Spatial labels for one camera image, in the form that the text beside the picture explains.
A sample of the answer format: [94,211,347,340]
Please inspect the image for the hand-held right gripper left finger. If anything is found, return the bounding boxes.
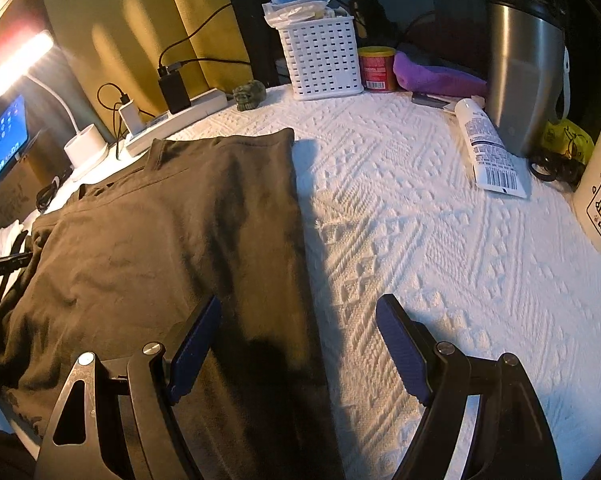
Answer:
[33,295,222,480]

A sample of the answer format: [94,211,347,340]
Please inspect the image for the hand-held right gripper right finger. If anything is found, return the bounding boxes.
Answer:
[375,294,564,480]

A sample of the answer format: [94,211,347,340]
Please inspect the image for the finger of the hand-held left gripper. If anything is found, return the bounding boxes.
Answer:
[0,254,34,281]

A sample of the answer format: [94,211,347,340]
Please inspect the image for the brown t-shirt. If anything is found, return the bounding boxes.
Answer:
[0,127,346,480]

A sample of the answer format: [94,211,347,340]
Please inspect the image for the cardboard box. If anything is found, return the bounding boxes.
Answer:
[0,127,74,228]

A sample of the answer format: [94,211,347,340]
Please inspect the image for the white textured bedspread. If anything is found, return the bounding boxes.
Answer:
[0,82,601,480]

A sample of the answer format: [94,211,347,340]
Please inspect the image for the tablet with lit screen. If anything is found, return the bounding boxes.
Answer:
[0,94,30,195]

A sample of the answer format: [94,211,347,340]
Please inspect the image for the white desk lamp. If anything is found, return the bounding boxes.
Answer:
[0,29,112,182]

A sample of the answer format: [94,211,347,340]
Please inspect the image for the white charger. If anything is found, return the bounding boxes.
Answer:
[119,102,146,135]

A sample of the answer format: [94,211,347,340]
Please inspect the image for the white squeeze tube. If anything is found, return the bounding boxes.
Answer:
[453,98,529,197]

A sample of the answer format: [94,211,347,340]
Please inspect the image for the black rings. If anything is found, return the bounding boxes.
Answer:
[529,155,584,184]

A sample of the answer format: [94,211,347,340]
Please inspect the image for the white power strip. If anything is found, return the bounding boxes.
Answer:
[124,88,228,157]

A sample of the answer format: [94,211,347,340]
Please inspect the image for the black charger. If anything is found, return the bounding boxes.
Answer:
[159,71,192,113]

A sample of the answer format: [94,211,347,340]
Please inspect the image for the small dark notebook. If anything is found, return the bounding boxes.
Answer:
[411,91,456,109]

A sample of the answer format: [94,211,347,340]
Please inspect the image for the small dark figurine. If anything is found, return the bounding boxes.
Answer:
[232,80,267,112]

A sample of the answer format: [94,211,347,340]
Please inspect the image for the yellow plastic bag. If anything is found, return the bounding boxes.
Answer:
[541,119,595,166]

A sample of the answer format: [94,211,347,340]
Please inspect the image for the purple cloth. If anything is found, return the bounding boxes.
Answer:
[393,51,489,95]

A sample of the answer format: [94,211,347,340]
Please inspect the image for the yellow curtain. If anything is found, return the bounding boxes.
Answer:
[38,0,254,126]

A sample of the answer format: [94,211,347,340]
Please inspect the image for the red can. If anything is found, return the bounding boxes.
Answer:
[358,46,397,92]

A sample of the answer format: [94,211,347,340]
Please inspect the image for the white plastic basket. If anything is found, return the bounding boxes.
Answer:
[278,14,365,101]

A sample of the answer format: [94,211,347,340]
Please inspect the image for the steel tumbler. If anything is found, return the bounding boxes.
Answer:
[485,0,571,157]

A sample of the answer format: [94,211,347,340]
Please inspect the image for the clear plastic bag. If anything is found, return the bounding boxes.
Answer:
[261,0,351,26]

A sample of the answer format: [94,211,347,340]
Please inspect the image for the black strap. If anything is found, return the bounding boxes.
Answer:
[0,230,34,321]

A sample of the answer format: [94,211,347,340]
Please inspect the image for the black cable bundle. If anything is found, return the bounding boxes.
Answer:
[34,175,61,213]

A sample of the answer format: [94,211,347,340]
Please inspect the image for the black charging cable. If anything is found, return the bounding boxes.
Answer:
[158,2,234,78]
[97,82,131,161]
[170,58,252,72]

